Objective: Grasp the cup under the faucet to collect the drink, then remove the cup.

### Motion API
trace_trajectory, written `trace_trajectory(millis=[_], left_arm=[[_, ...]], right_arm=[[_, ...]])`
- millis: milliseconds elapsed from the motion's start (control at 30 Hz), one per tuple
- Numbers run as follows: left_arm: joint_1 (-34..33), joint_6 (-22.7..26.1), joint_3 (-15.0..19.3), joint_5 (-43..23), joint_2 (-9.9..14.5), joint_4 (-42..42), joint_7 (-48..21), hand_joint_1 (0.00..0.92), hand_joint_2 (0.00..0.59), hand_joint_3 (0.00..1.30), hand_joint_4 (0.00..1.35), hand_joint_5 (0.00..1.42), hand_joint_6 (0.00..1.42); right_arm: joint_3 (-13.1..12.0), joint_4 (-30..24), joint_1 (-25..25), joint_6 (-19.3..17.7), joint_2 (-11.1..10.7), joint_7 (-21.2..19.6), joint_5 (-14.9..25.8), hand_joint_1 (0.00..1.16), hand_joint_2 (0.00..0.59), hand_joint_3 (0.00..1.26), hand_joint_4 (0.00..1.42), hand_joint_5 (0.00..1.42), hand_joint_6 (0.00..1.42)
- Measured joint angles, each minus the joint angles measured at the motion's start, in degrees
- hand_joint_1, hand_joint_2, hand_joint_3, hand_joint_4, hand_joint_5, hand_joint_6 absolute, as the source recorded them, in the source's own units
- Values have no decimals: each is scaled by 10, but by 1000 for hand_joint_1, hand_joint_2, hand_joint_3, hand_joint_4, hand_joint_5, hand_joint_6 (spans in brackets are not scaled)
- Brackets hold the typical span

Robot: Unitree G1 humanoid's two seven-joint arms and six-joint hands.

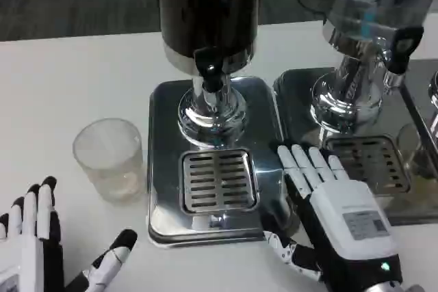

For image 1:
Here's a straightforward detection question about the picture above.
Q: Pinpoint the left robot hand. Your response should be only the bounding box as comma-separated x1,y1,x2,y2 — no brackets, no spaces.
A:
0,175,138,292

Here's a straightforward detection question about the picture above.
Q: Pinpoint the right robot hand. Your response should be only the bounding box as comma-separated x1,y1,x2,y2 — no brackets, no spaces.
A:
263,144,404,292

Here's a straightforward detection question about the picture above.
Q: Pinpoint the clear ribbed glass cup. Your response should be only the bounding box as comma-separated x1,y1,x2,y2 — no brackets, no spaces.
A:
71,118,144,203

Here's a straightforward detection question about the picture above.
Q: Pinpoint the steel drip grid under clear dispenser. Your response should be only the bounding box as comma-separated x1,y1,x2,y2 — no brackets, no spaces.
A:
324,136,411,194

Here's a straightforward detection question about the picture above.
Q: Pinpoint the clear drink dispenser steel base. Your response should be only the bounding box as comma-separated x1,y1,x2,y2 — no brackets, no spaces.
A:
273,0,438,227

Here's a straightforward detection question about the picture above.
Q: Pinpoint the steel drip grid under dark dispenser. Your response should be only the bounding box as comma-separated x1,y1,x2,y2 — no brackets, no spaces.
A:
179,150,260,214

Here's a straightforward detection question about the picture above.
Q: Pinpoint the black tap on clear dispenser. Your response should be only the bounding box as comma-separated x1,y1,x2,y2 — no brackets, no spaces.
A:
382,27,422,90

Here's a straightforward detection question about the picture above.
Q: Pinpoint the black tap on dark dispenser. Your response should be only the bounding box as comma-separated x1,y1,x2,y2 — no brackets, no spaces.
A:
193,47,230,93

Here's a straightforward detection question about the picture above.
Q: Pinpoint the dark drink dispenser steel base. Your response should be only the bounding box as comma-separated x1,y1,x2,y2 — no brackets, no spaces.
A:
146,0,285,250

